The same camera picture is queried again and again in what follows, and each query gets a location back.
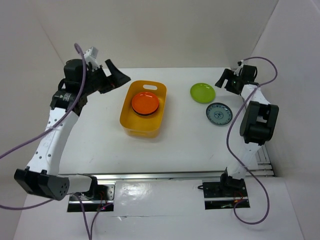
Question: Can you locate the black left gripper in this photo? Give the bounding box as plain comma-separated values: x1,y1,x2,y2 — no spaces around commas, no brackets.
81,59,131,96

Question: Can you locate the green plate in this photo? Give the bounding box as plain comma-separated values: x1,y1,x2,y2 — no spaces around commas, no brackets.
190,82,216,104

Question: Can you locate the orange plate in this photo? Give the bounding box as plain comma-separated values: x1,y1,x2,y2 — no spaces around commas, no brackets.
131,91,160,114

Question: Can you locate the blue patterned plate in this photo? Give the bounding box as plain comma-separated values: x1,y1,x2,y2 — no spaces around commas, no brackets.
205,102,233,126

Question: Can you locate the black plate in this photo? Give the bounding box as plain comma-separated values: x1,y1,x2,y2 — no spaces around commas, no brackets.
132,109,158,117

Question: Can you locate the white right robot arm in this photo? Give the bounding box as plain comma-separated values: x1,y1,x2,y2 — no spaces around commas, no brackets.
215,62,279,196

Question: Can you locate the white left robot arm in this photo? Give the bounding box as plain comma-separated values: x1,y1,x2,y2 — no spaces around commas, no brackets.
14,47,131,201

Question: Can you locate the yellow plastic bin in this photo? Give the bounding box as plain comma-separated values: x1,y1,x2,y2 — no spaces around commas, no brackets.
119,80,167,138

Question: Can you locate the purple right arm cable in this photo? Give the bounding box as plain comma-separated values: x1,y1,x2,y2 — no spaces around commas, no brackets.
225,56,279,225

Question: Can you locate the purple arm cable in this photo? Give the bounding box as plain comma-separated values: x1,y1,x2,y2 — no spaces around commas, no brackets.
225,56,279,225
0,42,106,240

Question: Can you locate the aluminium rail right side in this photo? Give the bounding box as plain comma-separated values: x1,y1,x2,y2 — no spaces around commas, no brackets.
255,146,275,177

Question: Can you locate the aluminium rail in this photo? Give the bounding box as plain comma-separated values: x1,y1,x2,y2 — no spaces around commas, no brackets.
255,146,275,177
59,170,273,181

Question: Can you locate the aluminium rail front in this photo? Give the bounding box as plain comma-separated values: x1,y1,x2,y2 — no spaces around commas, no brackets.
59,170,273,181

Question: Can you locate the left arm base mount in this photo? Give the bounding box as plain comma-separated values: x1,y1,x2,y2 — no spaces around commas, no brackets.
67,181,116,213

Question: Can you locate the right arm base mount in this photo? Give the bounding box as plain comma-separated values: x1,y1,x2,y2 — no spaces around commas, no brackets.
197,172,250,210

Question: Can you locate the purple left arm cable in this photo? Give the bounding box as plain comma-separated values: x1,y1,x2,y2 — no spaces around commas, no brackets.
0,42,106,240

